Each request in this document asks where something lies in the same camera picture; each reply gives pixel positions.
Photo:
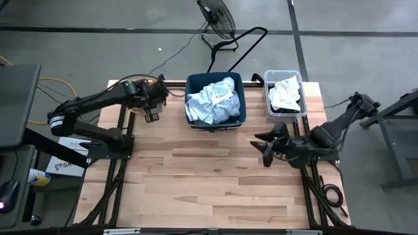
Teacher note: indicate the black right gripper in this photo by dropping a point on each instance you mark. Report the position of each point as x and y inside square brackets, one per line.
[294, 151]

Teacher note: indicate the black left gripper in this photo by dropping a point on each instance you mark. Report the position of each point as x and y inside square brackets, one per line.
[156, 98]

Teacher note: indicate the plain white cloth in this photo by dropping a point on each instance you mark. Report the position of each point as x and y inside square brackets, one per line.
[284, 94]

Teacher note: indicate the white blue patterned cloth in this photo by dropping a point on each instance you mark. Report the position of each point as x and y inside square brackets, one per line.
[212, 104]

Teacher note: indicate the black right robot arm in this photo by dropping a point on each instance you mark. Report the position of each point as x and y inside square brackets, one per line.
[336, 124]

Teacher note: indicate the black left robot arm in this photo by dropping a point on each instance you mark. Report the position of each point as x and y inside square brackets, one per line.
[91, 99]

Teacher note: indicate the clear plastic storage bin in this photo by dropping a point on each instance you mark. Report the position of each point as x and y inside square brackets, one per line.
[266, 98]

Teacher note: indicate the navy white striped fabric basket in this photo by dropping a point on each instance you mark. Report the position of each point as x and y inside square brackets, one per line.
[196, 81]

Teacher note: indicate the white printed box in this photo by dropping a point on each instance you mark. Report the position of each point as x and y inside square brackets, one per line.
[65, 163]

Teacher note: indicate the black floor fan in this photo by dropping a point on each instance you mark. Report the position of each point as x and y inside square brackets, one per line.
[217, 16]

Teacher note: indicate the white yellow can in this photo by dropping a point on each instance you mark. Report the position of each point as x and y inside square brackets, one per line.
[39, 178]

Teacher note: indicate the dark grey desk panel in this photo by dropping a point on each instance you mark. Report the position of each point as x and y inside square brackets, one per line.
[16, 104]

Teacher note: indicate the dark grey side desk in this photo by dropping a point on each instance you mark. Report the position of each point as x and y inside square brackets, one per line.
[19, 163]

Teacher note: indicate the small black ball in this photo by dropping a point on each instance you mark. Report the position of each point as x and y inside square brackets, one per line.
[36, 220]

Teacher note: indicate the black computer mouse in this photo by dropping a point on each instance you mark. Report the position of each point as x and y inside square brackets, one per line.
[8, 196]

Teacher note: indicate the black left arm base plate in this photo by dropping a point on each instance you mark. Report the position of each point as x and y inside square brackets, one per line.
[107, 151]

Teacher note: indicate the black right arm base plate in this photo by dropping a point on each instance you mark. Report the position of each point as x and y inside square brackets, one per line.
[330, 156]

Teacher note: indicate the grey metal desk frame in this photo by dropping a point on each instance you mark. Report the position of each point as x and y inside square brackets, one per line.
[392, 143]

